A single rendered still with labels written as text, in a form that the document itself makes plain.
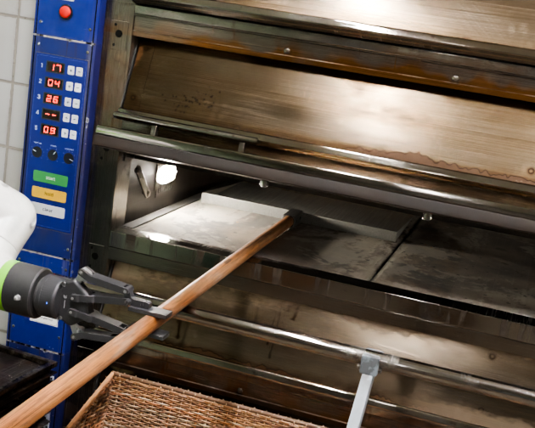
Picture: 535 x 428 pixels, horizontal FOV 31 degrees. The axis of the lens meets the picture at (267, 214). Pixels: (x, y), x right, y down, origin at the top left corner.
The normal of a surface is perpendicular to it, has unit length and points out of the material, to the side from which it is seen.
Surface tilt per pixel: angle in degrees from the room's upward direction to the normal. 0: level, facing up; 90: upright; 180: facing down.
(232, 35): 90
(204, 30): 90
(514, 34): 70
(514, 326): 90
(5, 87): 90
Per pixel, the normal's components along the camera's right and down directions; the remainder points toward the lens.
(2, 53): -0.30, 0.17
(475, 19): -0.22, -0.17
